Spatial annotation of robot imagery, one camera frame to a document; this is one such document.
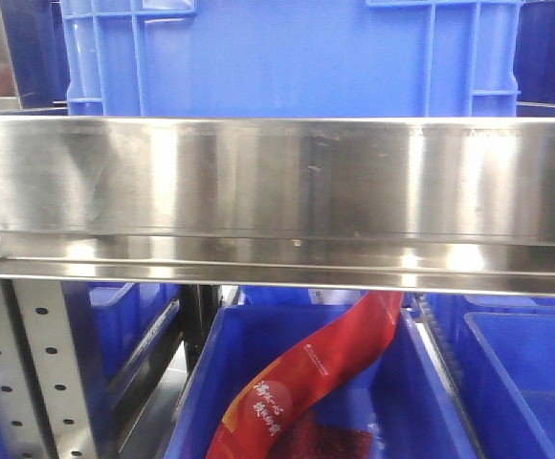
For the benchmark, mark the blue bin lower left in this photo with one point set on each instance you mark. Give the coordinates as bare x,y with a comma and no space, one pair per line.
123,313

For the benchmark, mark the blue bin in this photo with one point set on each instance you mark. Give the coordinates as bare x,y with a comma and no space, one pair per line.
123,313
509,383
398,408

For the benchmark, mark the blue bin lower centre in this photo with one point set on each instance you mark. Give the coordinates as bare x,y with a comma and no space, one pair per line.
398,408

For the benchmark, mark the blue bin lower right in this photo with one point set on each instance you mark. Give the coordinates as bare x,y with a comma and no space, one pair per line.
509,383

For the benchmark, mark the red printed package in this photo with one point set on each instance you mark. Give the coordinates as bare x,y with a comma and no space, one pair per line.
280,393

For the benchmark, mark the stainless steel shelf beam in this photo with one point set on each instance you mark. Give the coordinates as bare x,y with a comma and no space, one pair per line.
463,205

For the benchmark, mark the blue crate on upper shelf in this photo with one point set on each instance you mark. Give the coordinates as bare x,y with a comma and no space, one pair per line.
337,59

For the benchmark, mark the perforated steel rack post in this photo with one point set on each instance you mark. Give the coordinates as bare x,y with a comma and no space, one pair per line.
52,400

